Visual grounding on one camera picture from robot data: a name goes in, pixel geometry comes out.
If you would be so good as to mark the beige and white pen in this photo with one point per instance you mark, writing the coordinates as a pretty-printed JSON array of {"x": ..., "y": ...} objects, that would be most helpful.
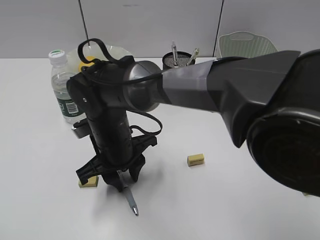
[{"x": 193, "y": 56}]

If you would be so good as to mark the blue and white pen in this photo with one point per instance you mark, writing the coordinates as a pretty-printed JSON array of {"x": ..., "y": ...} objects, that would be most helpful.
[{"x": 128, "y": 194}]

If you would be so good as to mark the black mesh pen holder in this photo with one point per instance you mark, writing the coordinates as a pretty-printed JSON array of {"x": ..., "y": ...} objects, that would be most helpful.
[{"x": 182, "y": 60}]

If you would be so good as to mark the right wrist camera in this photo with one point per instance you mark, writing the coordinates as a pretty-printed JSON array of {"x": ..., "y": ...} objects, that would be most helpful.
[{"x": 81, "y": 129}]

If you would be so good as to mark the clear water bottle green label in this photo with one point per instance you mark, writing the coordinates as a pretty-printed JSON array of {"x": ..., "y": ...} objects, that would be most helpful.
[{"x": 61, "y": 72}]

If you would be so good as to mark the pale green woven basket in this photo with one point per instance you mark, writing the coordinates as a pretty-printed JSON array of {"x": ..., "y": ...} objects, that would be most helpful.
[{"x": 245, "y": 44}]

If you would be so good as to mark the translucent green wavy plate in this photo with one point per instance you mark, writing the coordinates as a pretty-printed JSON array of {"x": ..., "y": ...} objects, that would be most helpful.
[{"x": 94, "y": 50}]

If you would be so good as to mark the yellow mango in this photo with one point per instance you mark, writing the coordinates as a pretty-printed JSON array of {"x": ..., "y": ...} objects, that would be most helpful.
[{"x": 82, "y": 64}]

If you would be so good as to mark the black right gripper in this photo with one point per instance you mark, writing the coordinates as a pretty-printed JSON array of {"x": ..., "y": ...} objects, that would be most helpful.
[{"x": 117, "y": 146}]

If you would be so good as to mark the grey and white pen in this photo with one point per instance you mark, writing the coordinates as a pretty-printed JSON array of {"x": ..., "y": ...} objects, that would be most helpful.
[{"x": 174, "y": 54}]

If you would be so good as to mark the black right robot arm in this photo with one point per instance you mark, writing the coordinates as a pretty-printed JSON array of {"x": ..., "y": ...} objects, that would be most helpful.
[{"x": 270, "y": 102}]

